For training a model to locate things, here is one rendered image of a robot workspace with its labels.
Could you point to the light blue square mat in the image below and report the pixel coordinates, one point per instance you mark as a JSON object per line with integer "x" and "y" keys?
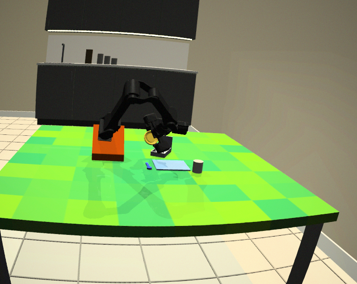
{"x": 170, "y": 165}

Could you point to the yellow plate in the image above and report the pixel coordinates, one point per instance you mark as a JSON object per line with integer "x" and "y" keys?
{"x": 148, "y": 137}

